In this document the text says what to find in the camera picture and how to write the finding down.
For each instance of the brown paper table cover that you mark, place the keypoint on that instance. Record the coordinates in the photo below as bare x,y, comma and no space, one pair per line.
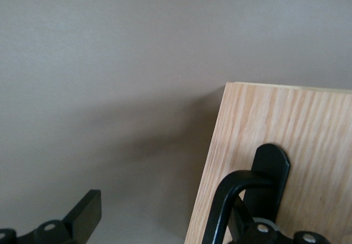
110,62

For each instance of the light wooden drawer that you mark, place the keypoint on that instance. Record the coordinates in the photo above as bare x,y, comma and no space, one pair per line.
316,145

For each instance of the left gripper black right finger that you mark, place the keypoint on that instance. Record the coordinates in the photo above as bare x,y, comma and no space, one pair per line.
244,227

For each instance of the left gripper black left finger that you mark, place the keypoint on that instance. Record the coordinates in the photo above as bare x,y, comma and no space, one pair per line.
82,216

